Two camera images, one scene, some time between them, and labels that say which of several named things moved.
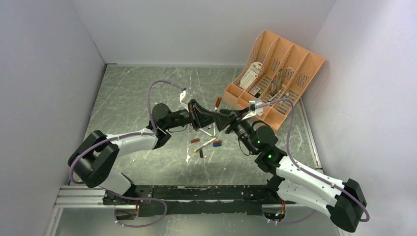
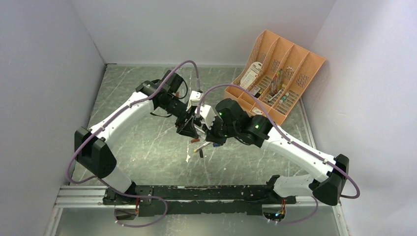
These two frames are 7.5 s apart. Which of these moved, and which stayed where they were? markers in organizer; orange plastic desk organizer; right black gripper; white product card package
Moved: right black gripper
Stayed: white product card package; orange plastic desk organizer; markers in organizer
